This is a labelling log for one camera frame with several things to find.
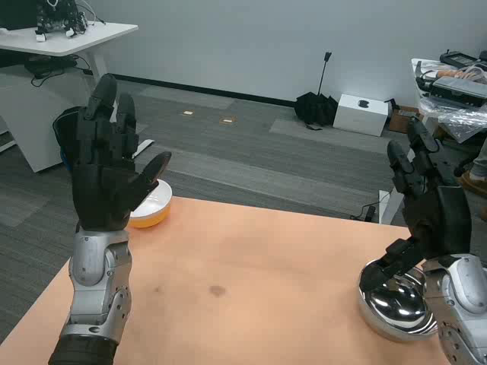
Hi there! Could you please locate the black handheld controller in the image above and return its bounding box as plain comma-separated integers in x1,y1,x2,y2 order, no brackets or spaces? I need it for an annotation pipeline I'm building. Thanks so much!
440,49,481,68

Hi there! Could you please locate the black cable tray with cables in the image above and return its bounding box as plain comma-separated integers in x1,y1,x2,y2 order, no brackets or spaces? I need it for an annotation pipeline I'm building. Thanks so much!
24,55,94,88

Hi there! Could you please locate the brown cardboard box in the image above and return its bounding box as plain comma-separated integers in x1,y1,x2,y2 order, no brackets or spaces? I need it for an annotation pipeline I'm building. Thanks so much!
388,106,422,134

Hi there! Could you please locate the black backpack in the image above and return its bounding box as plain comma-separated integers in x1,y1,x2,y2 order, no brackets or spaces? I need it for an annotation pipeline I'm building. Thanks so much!
52,106,83,172

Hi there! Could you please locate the black power adapter with cable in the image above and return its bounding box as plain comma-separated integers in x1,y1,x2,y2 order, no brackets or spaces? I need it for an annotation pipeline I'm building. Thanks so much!
349,204,378,224

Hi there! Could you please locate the shiny steel bowl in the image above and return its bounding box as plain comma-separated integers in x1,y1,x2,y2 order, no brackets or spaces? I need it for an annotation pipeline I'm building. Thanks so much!
357,259,441,343

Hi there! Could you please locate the small black robot device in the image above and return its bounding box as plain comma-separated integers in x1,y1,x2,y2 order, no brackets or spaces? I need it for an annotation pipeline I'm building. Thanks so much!
35,0,89,42

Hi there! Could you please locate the white standing desk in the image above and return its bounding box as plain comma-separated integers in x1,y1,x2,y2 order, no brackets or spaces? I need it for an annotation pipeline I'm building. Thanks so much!
0,21,155,157

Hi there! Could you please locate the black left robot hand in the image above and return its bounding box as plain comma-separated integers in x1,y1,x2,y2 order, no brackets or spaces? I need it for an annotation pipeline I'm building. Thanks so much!
70,73,173,233

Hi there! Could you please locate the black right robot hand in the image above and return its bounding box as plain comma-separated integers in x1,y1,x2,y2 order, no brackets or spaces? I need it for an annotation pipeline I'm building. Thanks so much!
371,116,473,282

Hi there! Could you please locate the clear plastic wrapping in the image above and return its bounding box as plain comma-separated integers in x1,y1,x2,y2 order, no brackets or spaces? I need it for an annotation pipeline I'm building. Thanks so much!
418,94,487,144

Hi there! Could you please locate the white side table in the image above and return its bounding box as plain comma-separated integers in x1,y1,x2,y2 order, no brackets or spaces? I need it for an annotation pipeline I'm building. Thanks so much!
378,56,487,226

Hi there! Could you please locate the white and orange plastic bowl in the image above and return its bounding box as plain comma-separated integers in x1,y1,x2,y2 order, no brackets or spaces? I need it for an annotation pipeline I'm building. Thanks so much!
127,179,173,230

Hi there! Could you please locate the white box with black logo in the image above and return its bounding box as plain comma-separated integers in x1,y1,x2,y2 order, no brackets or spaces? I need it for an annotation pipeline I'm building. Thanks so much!
333,94,390,138

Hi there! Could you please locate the grey flat electronic device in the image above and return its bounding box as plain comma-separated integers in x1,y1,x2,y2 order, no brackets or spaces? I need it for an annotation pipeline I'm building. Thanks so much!
429,75,487,108

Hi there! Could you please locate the black folded umbrella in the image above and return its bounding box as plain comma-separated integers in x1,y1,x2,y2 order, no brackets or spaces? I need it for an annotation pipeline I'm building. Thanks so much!
294,51,339,131

